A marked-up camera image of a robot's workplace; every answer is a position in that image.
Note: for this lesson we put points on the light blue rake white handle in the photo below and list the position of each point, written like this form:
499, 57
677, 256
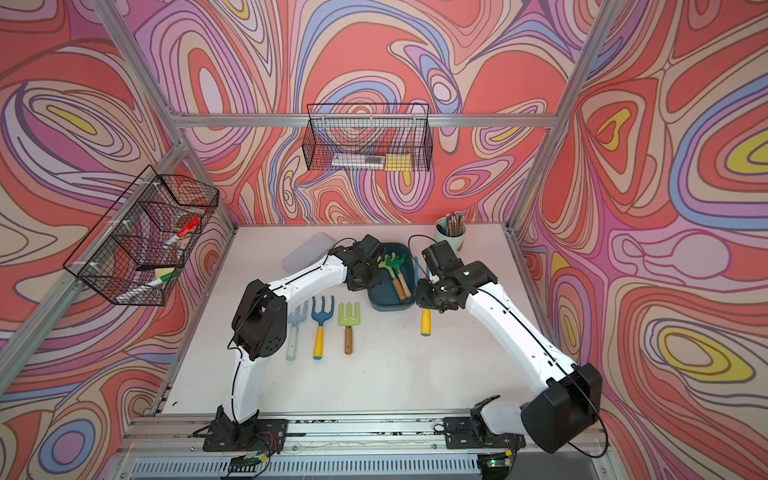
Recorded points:
295, 319

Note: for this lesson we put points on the red marker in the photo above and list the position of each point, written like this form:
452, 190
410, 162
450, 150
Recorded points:
188, 229

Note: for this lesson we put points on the back wire basket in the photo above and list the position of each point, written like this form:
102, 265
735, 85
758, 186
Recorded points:
357, 136

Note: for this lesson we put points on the left wire basket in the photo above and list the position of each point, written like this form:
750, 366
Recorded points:
127, 244

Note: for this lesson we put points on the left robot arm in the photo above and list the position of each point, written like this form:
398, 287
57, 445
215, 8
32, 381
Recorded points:
260, 329

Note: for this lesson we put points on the green trowel wooden handle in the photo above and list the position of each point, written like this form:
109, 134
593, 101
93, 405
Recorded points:
394, 263

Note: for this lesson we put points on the wire basket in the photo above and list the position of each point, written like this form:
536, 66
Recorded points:
357, 136
127, 244

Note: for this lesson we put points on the green pencil cup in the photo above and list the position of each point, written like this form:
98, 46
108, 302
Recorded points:
456, 243

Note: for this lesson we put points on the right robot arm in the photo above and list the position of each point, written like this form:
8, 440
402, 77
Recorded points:
564, 398

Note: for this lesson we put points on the pencils in cup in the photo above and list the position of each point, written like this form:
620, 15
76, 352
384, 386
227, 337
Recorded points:
453, 224

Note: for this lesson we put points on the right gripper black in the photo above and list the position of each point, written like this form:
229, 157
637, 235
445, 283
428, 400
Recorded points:
423, 299

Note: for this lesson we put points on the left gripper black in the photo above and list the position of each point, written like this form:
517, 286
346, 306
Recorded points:
376, 279

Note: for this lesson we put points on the translucent plastic case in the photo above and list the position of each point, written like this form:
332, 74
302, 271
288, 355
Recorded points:
308, 253

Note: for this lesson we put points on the light green rake wooden handle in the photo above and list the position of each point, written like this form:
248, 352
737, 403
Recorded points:
382, 263

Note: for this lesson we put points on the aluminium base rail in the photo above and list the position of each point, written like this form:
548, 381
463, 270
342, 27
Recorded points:
350, 446

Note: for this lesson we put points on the dark blue rake yellow handle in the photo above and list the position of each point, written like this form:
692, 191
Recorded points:
322, 311

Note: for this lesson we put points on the blue tool yellow handle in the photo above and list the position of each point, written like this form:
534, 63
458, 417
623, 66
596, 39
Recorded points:
426, 323

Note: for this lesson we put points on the green white marker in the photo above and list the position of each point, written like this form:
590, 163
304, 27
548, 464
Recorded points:
162, 276

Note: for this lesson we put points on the yellow eraser in basket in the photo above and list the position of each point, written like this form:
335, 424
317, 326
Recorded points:
398, 162

